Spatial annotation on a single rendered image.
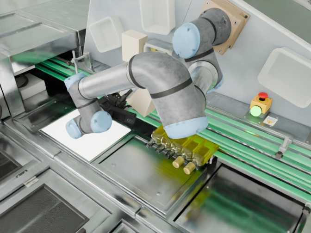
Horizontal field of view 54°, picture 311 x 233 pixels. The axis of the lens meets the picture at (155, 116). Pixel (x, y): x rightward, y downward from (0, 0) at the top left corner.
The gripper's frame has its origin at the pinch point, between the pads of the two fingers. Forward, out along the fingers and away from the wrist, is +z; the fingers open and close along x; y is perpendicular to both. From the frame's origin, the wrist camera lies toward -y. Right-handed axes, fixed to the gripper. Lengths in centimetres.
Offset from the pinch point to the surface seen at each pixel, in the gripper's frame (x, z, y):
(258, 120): -9, 26, -46
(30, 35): 37, 12, 95
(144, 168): 30.7, -6.3, -20.3
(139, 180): 29.6, -13.2, -23.1
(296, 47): -40, 36, -39
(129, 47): 6.3, 28.3, 30.2
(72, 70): 43, 19, 61
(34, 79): 65, 8, 84
